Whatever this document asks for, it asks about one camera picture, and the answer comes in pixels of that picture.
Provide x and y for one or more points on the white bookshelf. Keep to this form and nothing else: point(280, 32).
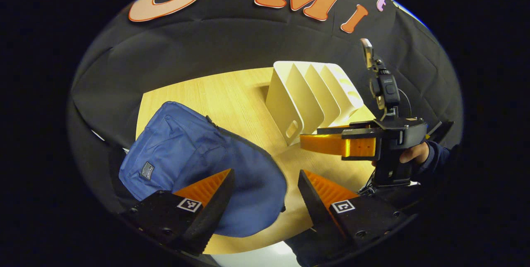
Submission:
point(290, 105)

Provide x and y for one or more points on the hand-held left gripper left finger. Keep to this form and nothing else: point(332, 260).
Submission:
point(215, 213)

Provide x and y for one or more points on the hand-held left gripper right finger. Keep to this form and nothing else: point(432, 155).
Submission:
point(312, 205)

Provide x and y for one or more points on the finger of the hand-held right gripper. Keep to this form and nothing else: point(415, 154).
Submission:
point(343, 129)
point(327, 145)

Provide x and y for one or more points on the blue schoolbag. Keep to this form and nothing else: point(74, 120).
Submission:
point(186, 151)

